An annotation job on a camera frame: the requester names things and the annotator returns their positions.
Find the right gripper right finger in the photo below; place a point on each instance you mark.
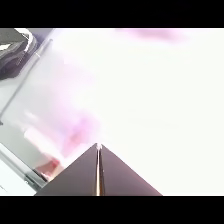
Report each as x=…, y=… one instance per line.
x=123, y=178

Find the heap of clothes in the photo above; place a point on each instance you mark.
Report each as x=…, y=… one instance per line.
x=13, y=53

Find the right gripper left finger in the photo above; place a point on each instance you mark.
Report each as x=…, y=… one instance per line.
x=78, y=178

